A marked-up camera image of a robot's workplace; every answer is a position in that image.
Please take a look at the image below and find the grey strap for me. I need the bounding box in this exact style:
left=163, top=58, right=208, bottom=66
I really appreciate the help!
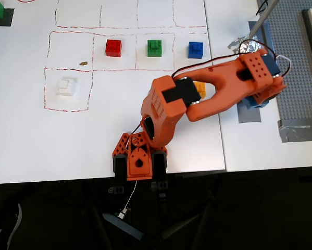
left=6, top=204, right=23, bottom=250

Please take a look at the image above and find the red toy brick block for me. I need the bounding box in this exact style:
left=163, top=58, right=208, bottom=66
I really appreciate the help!
left=105, top=39, right=123, bottom=57

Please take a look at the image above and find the white toy brick block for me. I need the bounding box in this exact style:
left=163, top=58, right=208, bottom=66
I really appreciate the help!
left=55, top=77, right=78, bottom=97

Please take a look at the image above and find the white red wrist cable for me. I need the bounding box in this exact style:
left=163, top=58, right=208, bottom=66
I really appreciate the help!
left=275, top=55, right=292, bottom=78

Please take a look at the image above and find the dark tripod leg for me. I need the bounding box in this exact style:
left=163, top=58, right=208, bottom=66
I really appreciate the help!
left=160, top=213, right=201, bottom=240
left=102, top=212, right=147, bottom=242

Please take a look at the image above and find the white cable with connector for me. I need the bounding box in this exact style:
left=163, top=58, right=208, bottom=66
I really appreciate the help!
left=118, top=179, right=139, bottom=219

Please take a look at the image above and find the thin black cable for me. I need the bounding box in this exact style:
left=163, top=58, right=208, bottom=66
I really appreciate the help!
left=256, top=0, right=270, bottom=17

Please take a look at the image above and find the black table clamp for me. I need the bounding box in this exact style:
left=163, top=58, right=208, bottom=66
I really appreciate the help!
left=108, top=154, right=128, bottom=195
left=150, top=150, right=170, bottom=206

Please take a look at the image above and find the red white black cable bundle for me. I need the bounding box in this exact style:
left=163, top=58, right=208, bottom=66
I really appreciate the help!
left=131, top=121, right=144, bottom=136

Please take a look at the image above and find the grey square tape marker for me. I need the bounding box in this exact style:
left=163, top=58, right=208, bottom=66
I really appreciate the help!
left=237, top=102, right=262, bottom=124

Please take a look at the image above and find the long grey tape strip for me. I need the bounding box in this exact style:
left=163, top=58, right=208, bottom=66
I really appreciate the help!
left=248, top=20, right=280, bottom=63

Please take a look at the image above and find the metal rod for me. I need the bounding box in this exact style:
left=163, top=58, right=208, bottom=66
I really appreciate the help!
left=245, top=0, right=280, bottom=41

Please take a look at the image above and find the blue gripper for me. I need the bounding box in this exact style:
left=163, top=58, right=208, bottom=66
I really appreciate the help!
left=245, top=94, right=270, bottom=109

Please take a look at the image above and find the wide grey duct tape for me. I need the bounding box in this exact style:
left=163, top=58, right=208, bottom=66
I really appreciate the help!
left=277, top=118, right=312, bottom=143

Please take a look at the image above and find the yellow toy brick block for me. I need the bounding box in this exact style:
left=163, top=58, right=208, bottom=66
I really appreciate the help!
left=193, top=81, right=207, bottom=99

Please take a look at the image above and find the grey studded baseplate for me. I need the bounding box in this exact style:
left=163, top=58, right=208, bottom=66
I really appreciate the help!
left=257, top=0, right=312, bottom=126

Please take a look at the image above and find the crumpled aluminium foil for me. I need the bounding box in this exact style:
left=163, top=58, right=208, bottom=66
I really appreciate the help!
left=227, top=36, right=262, bottom=54

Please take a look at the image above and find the black square tape marker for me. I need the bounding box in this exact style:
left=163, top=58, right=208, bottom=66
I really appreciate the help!
left=0, top=8, right=15, bottom=27

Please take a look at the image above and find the black servo cable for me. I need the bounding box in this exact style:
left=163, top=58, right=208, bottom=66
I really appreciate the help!
left=170, top=39, right=277, bottom=79

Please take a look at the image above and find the blue toy brick block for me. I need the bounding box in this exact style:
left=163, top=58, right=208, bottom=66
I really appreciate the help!
left=188, top=41, right=205, bottom=59

